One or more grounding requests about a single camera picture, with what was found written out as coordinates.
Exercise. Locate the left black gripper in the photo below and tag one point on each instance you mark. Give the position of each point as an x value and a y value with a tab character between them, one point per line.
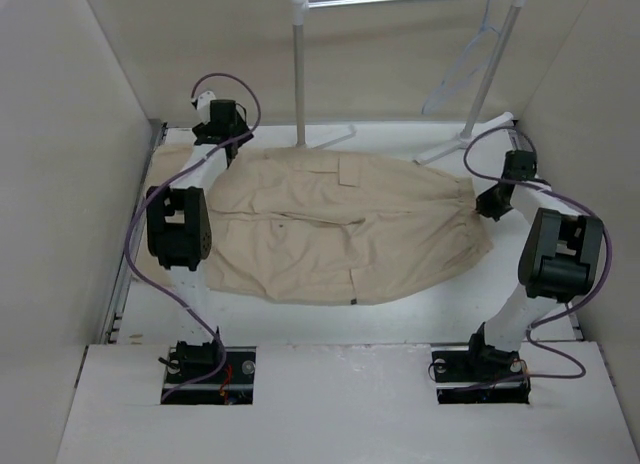
238	131

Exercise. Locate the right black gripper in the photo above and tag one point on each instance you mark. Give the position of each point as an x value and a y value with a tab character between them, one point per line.
483	202

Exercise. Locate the beige trousers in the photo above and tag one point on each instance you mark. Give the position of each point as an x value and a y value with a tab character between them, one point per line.
307	226

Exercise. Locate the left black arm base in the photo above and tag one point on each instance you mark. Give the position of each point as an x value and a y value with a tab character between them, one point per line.
206	374

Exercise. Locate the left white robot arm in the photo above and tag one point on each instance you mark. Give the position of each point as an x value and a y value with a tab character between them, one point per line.
178	227

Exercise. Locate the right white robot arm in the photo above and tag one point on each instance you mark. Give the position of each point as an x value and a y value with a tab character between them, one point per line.
558	263

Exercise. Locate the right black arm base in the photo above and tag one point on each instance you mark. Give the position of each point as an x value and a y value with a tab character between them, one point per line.
465	376

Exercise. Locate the left aluminium table rail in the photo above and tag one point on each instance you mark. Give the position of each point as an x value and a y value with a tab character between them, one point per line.
117	296

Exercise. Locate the light blue wire hanger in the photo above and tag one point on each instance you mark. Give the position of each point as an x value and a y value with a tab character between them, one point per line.
464	69

